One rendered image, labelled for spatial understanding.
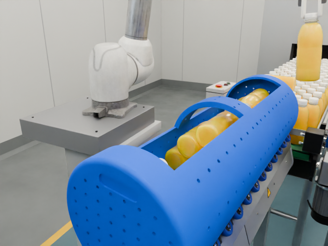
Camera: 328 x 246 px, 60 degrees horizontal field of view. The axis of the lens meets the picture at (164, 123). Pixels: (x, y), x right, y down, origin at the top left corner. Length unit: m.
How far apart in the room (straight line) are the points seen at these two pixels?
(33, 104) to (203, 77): 3.45
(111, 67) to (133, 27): 0.24
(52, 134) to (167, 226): 0.75
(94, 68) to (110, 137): 0.28
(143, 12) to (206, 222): 0.96
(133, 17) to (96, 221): 0.91
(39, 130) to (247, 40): 4.83
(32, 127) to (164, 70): 5.23
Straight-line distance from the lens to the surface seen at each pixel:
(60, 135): 1.09
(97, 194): 0.53
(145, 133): 1.19
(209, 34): 5.80
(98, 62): 1.13
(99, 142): 0.98
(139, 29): 1.28
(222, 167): 0.57
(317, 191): 1.55
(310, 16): 1.00
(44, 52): 3.81
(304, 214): 1.93
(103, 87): 1.13
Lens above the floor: 1.45
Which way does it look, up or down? 21 degrees down
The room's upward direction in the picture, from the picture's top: straight up
